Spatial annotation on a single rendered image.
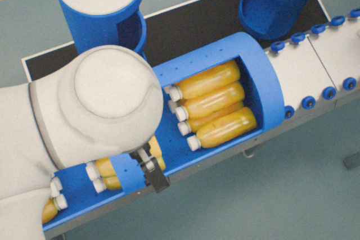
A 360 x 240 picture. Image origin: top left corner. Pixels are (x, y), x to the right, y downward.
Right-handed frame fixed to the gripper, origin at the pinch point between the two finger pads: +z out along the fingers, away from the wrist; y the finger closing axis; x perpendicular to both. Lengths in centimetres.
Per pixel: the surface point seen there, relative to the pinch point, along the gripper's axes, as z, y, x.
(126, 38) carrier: 137, -62, 26
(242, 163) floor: 159, 15, 43
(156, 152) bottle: 44.6, -0.6, 4.9
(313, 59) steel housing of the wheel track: 68, -1, 65
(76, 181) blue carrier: 60, -7, -18
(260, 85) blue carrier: 36, 0, 36
